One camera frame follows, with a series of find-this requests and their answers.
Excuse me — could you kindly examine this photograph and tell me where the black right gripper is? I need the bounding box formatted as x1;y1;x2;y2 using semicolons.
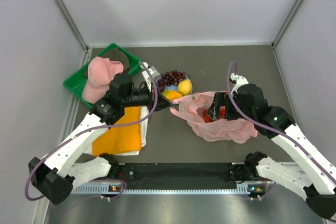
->
206;92;255;122

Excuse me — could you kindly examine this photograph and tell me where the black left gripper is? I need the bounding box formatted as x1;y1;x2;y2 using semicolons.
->
122;81;173;114

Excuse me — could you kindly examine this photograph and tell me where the pink plastic bag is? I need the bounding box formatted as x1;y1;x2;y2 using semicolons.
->
170;91;258;144

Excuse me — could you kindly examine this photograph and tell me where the red strawberry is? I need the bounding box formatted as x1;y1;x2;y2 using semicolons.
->
202;107;225;123

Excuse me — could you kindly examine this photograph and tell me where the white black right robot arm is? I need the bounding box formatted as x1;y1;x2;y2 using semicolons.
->
207;83;335;222

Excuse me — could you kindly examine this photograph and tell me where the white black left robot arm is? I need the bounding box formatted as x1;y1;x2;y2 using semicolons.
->
25;73;174;205

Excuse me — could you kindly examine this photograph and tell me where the orange green mango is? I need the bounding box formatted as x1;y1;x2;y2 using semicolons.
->
162;90;183;101

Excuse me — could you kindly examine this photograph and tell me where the dark grapes bunch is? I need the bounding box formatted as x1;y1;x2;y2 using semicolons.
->
156;70;187;91

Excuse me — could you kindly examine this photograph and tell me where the orange folded cloth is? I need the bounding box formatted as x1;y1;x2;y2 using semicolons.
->
86;106;148;156

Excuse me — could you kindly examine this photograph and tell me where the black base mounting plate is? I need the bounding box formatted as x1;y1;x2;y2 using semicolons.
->
110;162;263;190

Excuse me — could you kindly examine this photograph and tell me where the dark grey cloth in bin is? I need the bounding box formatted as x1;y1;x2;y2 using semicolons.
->
83;47;132;79

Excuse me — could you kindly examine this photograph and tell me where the pink baseball cap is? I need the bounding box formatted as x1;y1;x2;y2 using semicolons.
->
82;57;124;104

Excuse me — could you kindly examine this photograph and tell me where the green plastic bin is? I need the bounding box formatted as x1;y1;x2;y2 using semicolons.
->
63;43;142;108

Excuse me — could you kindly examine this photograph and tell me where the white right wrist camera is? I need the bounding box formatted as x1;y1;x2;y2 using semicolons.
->
229;73;249;92

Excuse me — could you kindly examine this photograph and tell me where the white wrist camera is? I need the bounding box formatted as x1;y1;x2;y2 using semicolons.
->
141;62;161;90
229;73;249;92

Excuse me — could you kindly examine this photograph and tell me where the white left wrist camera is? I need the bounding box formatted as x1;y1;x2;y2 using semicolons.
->
141;62;161;90

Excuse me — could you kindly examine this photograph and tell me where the grey slotted cable duct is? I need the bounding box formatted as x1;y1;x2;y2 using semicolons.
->
71;182;250;195

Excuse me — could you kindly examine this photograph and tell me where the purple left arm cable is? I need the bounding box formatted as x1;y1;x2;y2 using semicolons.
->
24;61;159;202

